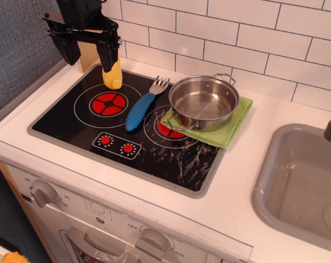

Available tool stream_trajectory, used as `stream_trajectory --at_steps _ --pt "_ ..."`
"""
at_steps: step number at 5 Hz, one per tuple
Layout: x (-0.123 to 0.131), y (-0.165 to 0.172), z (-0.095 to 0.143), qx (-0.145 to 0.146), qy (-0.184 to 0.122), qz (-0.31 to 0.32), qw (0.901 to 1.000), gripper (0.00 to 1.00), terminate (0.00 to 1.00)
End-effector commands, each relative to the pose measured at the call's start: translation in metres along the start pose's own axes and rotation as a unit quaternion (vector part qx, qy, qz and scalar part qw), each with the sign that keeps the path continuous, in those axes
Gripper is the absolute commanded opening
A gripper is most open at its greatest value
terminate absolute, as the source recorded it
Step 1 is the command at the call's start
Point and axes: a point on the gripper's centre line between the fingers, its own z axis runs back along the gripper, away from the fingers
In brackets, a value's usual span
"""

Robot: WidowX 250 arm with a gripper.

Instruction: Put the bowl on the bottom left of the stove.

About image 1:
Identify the right red stove knob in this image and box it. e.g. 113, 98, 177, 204
123, 144, 133, 154

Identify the left red stove knob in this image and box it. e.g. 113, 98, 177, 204
100, 136, 111, 145

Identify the white toy oven front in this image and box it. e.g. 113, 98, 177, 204
8, 166, 252, 262

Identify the wooden side panel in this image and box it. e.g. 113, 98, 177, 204
77, 30, 109, 73

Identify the red stove knob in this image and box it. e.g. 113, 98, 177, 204
123, 144, 133, 154
100, 136, 111, 145

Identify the yellow plastic banana toy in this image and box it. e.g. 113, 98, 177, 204
102, 58, 123, 90

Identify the stainless steel pot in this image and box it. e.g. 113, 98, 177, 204
167, 73, 240, 132

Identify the grey sink basin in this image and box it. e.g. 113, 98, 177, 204
252, 123, 331, 251

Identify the grey oven temperature knob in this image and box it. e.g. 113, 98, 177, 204
135, 228, 170, 261

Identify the orange object at corner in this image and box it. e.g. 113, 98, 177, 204
1, 252, 29, 263

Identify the fork with blue handle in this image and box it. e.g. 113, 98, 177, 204
125, 76, 170, 132

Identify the green cloth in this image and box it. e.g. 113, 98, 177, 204
160, 97, 253, 150

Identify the black toy stovetop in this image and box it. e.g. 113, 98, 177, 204
28, 65, 225, 198

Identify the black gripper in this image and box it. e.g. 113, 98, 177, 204
43, 1, 120, 72

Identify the grey timer knob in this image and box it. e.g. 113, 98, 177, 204
30, 180, 57, 208

